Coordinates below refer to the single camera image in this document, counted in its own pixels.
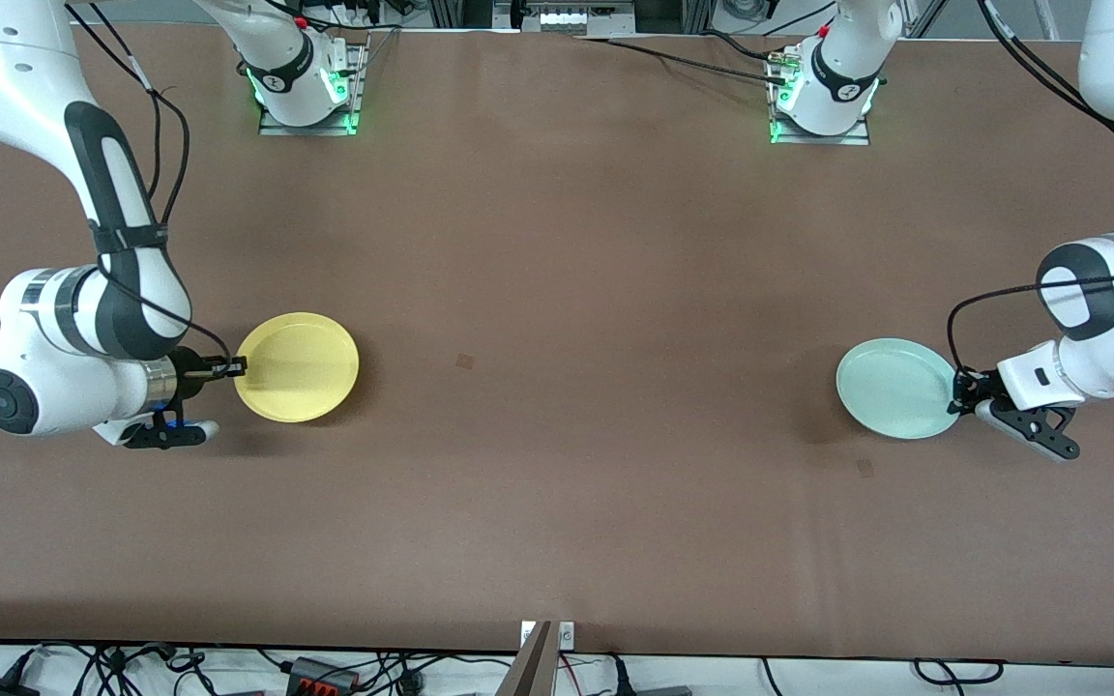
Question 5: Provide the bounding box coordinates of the yellow round plate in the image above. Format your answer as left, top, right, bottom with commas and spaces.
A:
233, 312, 361, 423

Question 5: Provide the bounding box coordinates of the pale green round plate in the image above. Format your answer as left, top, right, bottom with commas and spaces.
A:
835, 337, 959, 441

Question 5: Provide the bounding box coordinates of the black red power strip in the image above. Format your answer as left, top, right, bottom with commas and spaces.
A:
288, 656, 361, 693

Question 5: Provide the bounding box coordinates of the brown table cover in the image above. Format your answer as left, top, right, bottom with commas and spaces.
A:
0, 24, 1114, 668

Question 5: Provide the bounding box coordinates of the white terminal strip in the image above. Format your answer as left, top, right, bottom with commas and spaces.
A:
538, 8, 635, 36

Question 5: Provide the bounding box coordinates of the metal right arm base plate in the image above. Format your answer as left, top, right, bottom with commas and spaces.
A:
259, 39, 369, 136

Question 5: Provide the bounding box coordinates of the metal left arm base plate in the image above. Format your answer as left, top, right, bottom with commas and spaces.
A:
768, 43, 872, 146

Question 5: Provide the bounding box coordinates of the black looped cable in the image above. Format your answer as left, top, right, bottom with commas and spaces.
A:
913, 658, 1005, 686

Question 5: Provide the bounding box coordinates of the grey angled post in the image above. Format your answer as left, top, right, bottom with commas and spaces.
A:
497, 622, 555, 696

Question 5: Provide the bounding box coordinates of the white metal bracket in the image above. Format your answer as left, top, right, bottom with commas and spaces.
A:
521, 622, 575, 651

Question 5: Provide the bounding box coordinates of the black cable on table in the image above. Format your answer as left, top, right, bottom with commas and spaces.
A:
576, 34, 792, 86

